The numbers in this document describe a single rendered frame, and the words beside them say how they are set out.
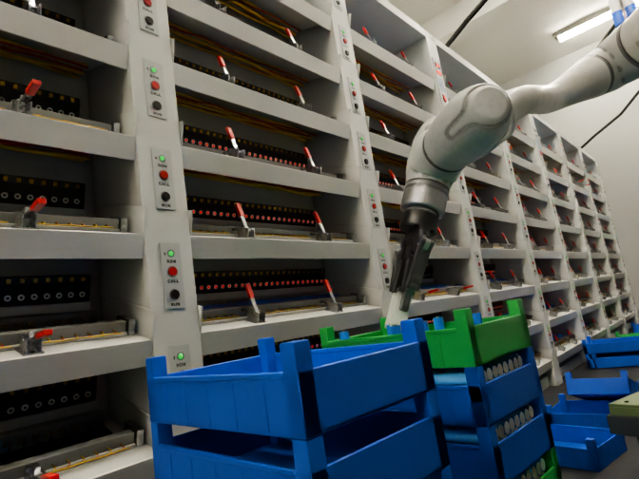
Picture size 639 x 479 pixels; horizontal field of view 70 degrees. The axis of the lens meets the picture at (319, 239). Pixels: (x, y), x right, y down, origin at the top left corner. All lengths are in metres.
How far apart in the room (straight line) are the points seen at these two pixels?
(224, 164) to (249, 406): 0.68
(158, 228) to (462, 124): 0.57
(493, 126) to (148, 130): 0.62
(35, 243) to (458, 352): 0.65
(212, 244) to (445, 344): 0.50
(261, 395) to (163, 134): 0.65
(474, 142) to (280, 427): 0.56
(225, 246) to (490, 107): 0.57
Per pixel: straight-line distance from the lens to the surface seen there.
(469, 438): 0.73
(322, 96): 1.56
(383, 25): 2.12
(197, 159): 1.00
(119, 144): 0.92
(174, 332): 0.88
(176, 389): 0.58
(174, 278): 0.89
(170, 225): 0.91
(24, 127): 0.87
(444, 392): 0.72
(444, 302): 1.67
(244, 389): 0.46
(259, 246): 1.03
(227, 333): 0.94
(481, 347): 0.70
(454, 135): 0.81
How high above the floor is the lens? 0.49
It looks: 10 degrees up
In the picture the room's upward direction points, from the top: 9 degrees counter-clockwise
